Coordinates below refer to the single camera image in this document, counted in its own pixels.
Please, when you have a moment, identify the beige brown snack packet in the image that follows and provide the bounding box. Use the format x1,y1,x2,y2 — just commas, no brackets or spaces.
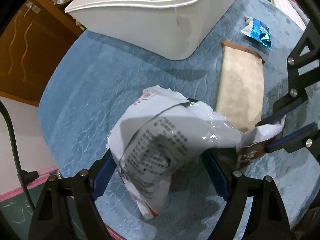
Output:
215,40,266,133

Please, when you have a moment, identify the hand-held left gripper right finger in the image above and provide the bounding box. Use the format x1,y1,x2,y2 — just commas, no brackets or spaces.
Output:
201,147,293,240

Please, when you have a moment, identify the checkered bedsheet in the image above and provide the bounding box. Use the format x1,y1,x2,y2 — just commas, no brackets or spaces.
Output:
271,0,308,28

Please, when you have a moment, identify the white brown snack packet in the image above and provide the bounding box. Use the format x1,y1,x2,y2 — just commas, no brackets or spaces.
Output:
236,119,285,170

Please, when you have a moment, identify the black cable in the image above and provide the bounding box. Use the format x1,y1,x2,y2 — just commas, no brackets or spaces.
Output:
0,102,39,208

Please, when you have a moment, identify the green chalkboard with pink frame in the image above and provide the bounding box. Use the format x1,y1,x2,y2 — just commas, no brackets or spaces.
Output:
0,169,118,240

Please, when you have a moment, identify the white plastic bin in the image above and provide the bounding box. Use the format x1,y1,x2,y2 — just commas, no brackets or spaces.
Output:
64,0,245,61

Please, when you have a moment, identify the wooden cabinet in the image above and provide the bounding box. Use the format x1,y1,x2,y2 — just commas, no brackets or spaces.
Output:
0,0,85,108

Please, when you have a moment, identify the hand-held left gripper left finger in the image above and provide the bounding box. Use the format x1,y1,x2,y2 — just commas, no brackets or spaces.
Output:
29,152,118,240

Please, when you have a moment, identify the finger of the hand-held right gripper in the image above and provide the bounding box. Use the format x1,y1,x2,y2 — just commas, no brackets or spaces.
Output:
255,19,320,127
265,122,320,155

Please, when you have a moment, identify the blue foil candy packet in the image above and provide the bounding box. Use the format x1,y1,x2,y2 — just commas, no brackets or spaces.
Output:
241,16,272,50

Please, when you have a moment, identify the metal door handle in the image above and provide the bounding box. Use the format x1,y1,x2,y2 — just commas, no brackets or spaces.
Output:
25,1,41,14

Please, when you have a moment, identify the white printed snack packet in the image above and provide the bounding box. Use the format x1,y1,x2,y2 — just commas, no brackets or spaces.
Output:
106,85,243,220

